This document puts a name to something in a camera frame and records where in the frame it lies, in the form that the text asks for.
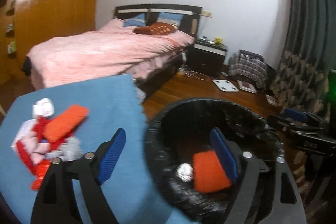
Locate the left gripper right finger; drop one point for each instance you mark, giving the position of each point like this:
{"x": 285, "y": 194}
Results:
{"x": 244, "y": 168}

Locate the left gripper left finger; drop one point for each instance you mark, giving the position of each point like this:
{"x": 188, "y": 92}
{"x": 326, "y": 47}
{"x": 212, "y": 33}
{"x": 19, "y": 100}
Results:
{"x": 56, "y": 202}

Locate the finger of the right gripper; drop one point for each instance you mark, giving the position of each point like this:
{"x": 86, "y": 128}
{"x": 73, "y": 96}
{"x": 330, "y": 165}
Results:
{"x": 295, "y": 115}

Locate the red plastic bag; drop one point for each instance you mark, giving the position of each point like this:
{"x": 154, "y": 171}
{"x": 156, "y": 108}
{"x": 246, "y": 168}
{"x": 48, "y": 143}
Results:
{"x": 40, "y": 172}

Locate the white medicine box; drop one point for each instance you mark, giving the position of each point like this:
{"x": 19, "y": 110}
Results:
{"x": 24, "y": 129}

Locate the orange bubble wrap sheet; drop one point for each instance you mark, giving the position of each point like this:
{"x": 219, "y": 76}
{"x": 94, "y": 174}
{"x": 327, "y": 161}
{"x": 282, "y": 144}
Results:
{"x": 65, "y": 122}

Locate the black trash bin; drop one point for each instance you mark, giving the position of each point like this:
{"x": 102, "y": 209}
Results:
{"x": 184, "y": 128}

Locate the white booklet on floor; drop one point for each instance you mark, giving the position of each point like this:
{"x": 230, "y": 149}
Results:
{"x": 271, "y": 100}

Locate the dark patterned curtain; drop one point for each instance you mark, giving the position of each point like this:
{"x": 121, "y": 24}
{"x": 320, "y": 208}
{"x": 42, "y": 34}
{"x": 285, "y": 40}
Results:
{"x": 302, "y": 81}

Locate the red white book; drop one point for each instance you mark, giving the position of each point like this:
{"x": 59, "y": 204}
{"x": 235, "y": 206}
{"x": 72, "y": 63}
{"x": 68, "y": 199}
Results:
{"x": 247, "y": 87}

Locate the crumpled white tissue in bin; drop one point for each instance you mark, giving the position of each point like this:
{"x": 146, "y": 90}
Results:
{"x": 185, "y": 172}

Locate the pink sock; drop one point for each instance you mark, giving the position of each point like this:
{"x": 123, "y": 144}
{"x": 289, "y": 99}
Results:
{"x": 37, "y": 150}

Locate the grey sock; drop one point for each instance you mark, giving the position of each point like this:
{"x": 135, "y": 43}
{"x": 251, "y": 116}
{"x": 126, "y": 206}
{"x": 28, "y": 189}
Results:
{"x": 70, "y": 150}

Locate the plaid shirt on chair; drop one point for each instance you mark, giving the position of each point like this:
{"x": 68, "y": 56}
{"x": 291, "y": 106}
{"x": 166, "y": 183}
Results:
{"x": 250, "y": 67}

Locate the white bathroom scale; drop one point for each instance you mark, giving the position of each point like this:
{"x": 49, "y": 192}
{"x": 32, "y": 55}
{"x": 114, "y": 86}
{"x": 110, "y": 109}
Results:
{"x": 225, "y": 85}

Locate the black nightstand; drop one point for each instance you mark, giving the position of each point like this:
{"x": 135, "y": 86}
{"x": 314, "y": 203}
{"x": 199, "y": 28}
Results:
{"x": 207, "y": 58}

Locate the yellow plush toy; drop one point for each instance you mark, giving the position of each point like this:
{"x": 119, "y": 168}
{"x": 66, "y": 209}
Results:
{"x": 218, "y": 41}

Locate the blue table cloth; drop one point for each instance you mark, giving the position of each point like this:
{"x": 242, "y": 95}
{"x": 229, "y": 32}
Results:
{"x": 112, "y": 104}

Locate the black bed headboard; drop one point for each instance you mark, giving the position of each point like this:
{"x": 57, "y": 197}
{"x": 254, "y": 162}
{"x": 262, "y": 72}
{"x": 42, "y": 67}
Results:
{"x": 190, "y": 14}

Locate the black cloth on bed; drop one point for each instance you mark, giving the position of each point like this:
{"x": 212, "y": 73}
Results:
{"x": 26, "y": 67}

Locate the right blue pillow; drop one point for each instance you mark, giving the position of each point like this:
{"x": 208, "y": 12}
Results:
{"x": 170, "y": 18}

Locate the blue pillow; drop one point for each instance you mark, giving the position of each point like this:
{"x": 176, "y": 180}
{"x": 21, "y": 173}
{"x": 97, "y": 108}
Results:
{"x": 170, "y": 18}
{"x": 137, "y": 21}

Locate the brown dotted cushion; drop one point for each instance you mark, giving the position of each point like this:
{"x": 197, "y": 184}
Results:
{"x": 156, "y": 28}

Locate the pink bed blanket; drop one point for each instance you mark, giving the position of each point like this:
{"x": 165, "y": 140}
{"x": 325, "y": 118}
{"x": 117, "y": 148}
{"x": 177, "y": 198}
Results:
{"x": 112, "y": 50}

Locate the left blue pillow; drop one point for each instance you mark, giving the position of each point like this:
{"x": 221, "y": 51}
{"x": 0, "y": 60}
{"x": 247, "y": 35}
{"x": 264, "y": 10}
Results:
{"x": 137, "y": 21}

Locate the wooden wardrobe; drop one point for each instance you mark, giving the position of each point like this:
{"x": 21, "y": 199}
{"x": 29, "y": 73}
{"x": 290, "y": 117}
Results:
{"x": 26, "y": 23}

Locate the wall socket plate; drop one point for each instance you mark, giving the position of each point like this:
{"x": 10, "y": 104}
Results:
{"x": 206, "y": 14}

